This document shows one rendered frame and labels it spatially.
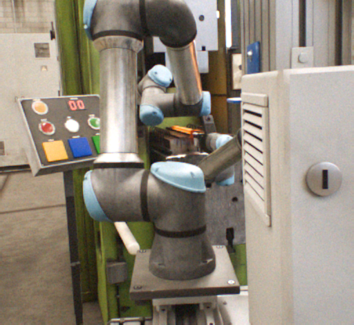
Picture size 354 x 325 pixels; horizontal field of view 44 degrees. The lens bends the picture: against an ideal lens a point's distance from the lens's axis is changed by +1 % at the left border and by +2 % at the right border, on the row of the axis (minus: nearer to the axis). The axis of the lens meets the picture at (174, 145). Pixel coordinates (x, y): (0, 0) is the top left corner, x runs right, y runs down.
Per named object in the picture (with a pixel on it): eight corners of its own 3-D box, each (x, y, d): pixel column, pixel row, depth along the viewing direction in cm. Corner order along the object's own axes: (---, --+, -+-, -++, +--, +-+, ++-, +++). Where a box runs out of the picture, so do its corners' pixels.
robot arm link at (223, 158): (272, 140, 120) (186, 196, 159) (299, 136, 126) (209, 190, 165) (256, 104, 123) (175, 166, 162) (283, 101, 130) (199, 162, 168)
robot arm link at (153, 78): (151, 78, 133) (154, 58, 138) (135, 97, 141) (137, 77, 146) (173, 88, 136) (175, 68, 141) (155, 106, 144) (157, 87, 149)
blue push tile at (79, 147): (92, 154, 164) (86, 136, 166) (74, 157, 159) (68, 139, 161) (90, 156, 165) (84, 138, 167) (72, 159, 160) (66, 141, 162)
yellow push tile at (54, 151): (68, 158, 158) (62, 140, 160) (49, 161, 153) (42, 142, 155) (66, 160, 159) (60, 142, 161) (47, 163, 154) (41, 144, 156)
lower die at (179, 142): (211, 150, 200) (211, 132, 199) (170, 154, 194) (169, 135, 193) (184, 140, 240) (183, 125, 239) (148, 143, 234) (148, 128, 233)
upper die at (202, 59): (208, 72, 195) (207, 50, 194) (166, 74, 189) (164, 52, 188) (180, 75, 235) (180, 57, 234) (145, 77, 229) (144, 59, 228)
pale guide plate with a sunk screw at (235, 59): (249, 88, 215) (249, 53, 212) (233, 89, 212) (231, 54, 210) (247, 88, 217) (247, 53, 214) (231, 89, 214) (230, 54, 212)
